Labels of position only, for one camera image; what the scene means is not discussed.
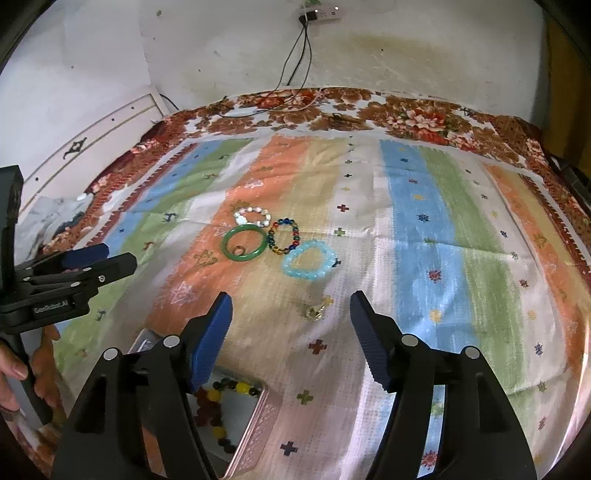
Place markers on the silver metal tin box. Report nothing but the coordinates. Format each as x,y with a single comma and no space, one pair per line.
247,415

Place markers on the white power strip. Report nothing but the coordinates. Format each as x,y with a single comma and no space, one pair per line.
325,13

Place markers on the grey cloth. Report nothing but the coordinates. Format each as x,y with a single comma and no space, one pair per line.
46,217

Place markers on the black plug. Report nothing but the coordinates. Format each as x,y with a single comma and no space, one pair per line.
307,18

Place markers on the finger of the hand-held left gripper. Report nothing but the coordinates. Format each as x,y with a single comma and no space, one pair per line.
115,267
87,256

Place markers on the person's left hand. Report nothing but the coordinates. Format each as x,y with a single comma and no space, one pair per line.
14,367

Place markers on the white headboard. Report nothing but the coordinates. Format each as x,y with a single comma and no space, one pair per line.
92,138

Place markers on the dark metal frame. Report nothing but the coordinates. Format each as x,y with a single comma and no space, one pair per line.
572,180

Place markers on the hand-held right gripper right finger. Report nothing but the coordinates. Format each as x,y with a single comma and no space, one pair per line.
369,341

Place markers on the striped pastel blanket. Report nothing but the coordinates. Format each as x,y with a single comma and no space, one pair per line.
415,277

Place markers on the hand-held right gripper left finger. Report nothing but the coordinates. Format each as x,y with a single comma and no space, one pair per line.
212,341

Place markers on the red floral bedsheet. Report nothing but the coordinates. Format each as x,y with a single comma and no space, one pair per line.
415,120

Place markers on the green jade bangle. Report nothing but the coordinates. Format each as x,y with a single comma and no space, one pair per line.
226,244

